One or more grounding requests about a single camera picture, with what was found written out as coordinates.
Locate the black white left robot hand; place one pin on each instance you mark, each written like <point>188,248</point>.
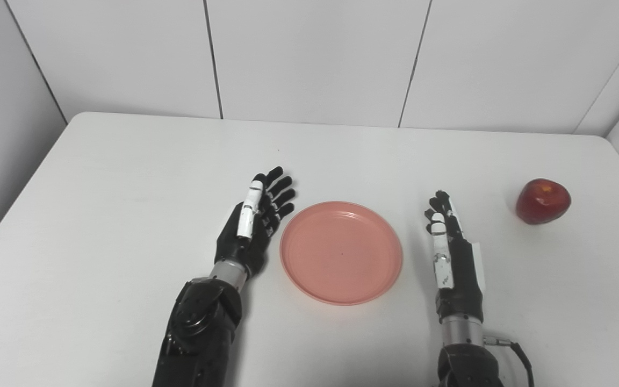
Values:
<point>253,250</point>

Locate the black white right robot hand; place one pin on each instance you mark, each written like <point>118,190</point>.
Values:
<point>465,279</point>

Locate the pink round plate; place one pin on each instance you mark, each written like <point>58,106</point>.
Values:
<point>342,252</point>

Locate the red apple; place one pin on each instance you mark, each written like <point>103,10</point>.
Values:
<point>543,203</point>

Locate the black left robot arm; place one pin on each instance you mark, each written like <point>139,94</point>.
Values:
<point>199,333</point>

